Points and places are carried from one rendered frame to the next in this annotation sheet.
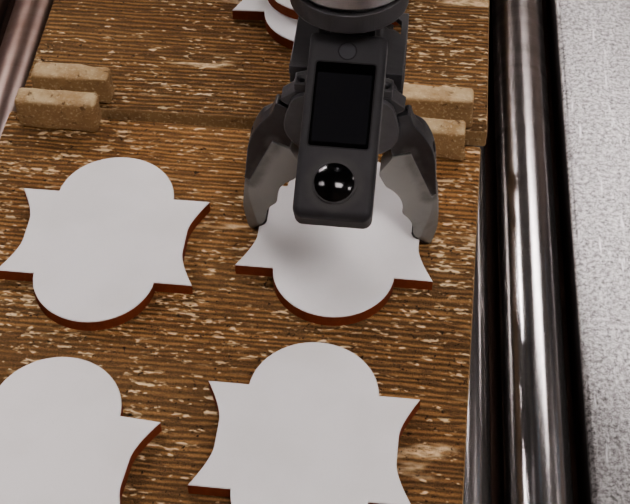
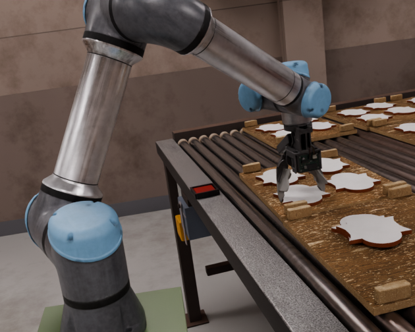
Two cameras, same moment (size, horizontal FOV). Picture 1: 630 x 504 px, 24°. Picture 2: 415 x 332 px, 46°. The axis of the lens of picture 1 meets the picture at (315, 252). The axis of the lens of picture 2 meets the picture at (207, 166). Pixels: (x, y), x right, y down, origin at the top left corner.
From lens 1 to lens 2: 1.89 m
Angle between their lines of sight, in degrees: 115
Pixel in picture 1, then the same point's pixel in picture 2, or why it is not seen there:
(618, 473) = (221, 199)
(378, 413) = (269, 180)
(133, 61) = (396, 205)
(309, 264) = (302, 188)
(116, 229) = (350, 181)
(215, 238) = (329, 190)
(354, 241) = (296, 193)
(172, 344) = not seen: hidden behind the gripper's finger
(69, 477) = not seen: hidden behind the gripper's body
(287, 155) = not seen: hidden behind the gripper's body
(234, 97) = (358, 207)
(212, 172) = (344, 196)
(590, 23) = (273, 263)
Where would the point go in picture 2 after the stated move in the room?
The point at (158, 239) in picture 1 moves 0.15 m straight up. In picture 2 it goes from (339, 182) to (336, 130)
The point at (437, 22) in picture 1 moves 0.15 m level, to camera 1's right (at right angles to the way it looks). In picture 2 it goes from (319, 235) to (257, 252)
